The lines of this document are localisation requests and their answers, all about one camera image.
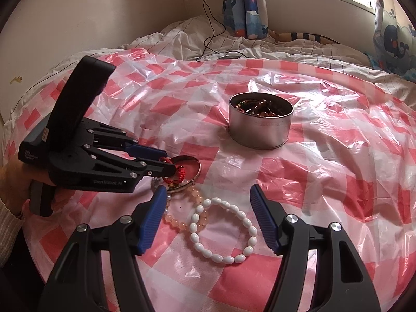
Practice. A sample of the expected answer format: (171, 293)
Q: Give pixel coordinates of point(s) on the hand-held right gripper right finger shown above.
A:
(265, 222)

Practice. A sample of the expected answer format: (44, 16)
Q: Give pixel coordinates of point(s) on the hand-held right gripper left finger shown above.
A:
(152, 222)

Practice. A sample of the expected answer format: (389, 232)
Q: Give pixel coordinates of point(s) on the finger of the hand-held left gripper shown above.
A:
(159, 169)
(146, 151)

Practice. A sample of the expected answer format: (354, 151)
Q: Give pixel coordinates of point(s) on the round metal tin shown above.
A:
(256, 133)

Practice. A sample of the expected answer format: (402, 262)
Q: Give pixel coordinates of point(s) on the heap of dark bead jewelry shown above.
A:
(260, 107)

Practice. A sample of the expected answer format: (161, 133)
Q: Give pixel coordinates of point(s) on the person's left forearm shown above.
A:
(8, 230)

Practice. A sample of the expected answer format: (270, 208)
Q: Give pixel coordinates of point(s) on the person's left hand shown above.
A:
(16, 182)

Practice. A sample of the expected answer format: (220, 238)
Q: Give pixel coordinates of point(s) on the red checkered plastic sheet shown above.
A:
(325, 169)

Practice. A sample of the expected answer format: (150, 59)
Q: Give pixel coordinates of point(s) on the white striped duvet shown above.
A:
(195, 35)

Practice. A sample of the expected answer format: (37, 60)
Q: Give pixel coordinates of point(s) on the round dark charging disc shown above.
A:
(230, 57)

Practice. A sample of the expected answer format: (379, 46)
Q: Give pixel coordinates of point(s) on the narrow blue whale print curtain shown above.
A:
(247, 6)

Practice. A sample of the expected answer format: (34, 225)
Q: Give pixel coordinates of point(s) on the wide blue whale print curtain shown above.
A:
(396, 35)

